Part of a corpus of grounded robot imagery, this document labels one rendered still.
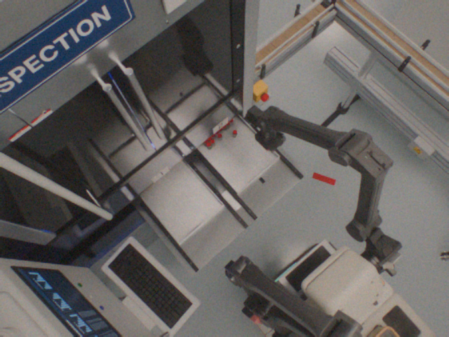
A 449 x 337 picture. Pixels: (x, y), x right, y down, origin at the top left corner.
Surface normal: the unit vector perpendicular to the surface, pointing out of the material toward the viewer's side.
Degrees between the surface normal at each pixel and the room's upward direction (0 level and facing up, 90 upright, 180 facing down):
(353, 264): 43
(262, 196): 0
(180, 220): 0
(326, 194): 0
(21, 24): 90
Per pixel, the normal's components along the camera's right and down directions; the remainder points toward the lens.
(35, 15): 0.65, 0.72
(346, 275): -0.45, -0.71
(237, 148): -0.04, -0.29
